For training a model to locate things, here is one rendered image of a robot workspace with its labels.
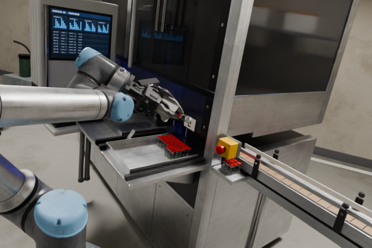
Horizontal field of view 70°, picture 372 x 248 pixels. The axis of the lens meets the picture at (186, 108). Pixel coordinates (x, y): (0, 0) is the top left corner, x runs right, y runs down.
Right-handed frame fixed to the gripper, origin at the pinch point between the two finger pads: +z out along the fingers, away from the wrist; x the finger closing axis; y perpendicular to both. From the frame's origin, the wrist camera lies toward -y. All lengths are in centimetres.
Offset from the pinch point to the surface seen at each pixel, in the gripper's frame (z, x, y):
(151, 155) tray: 8.7, -36.7, -15.2
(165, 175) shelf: 14.0, -29.3, -0.8
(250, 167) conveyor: 45.5, -10.8, -11.0
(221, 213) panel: 59, -47, -13
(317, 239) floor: 176, -64, -53
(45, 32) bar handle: -68, -41, -66
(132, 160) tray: 1.2, -38.5, -8.4
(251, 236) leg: 67, -36, 1
